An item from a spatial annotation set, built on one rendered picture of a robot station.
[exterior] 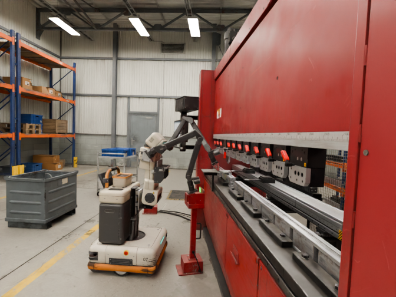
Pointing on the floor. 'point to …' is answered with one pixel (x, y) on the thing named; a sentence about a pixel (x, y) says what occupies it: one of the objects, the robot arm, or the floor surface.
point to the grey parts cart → (115, 165)
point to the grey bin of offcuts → (39, 198)
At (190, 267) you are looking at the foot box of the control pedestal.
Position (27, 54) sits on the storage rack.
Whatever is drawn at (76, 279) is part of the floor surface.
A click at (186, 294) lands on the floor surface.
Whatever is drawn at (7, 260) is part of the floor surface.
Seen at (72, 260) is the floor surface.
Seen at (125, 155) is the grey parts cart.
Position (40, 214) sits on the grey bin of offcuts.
